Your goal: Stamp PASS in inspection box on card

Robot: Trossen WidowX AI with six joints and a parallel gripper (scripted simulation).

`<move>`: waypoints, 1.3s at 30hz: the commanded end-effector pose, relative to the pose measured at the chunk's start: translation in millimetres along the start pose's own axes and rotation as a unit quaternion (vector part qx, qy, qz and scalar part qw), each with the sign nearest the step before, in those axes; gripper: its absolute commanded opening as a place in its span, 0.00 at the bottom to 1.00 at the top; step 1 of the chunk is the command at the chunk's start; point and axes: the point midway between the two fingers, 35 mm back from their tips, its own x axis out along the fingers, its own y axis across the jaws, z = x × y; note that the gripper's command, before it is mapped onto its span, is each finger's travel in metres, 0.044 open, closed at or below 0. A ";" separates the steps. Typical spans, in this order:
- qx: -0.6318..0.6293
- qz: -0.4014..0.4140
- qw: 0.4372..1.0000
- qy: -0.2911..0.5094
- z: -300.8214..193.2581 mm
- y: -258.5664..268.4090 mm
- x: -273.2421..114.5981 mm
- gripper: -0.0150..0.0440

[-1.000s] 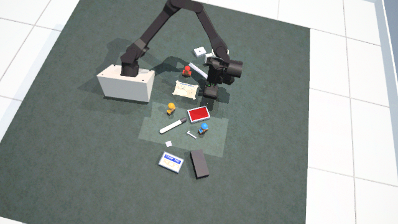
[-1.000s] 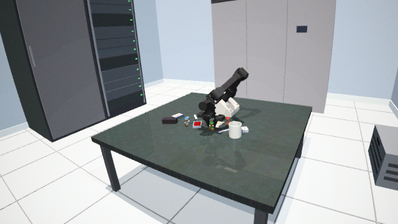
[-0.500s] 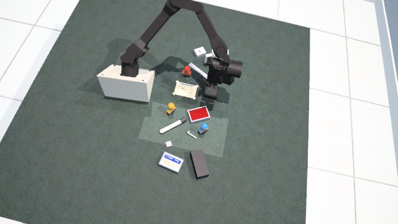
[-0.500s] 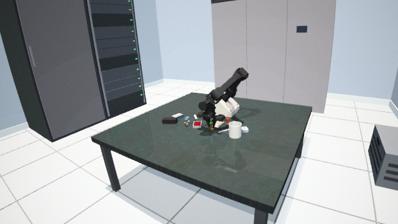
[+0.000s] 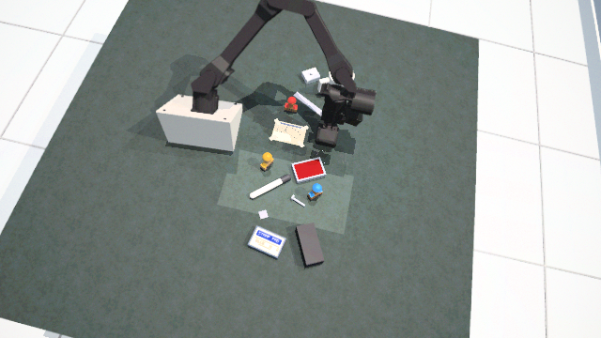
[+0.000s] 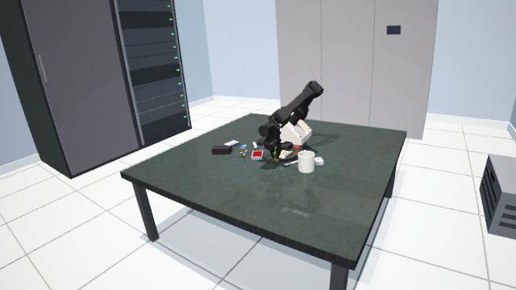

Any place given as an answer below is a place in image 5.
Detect cream inspection card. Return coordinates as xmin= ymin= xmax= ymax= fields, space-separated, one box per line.
xmin=270 ymin=119 xmax=309 ymax=147

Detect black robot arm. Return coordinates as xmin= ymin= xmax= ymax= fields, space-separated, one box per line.
xmin=191 ymin=0 xmax=377 ymax=127

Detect yellow stamp with round handle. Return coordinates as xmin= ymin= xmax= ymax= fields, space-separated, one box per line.
xmin=260 ymin=152 xmax=273 ymax=171

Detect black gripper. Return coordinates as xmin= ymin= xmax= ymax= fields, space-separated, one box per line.
xmin=315 ymin=103 xmax=345 ymax=148

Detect white marker pen with grey cap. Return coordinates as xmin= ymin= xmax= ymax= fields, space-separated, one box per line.
xmin=250 ymin=174 xmax=291 ymax=199

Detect white flat bar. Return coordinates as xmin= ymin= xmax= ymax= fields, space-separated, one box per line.
xmin=293 ymin=92 xmax=322 ymax=116

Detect white stamp pad tin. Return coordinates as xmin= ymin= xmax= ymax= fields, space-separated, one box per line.
xmin=247 ymin=226 xmax=286 ymax=259

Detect red ink pad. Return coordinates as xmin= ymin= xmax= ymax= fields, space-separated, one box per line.
xmin=291 ymin=157 xmax=326 ymax=184

